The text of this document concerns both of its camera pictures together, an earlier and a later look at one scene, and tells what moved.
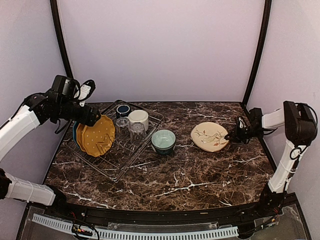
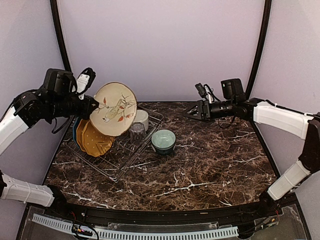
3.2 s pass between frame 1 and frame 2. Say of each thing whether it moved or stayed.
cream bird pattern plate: moved
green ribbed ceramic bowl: stayed
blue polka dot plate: stayed
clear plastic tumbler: stayed
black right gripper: moved
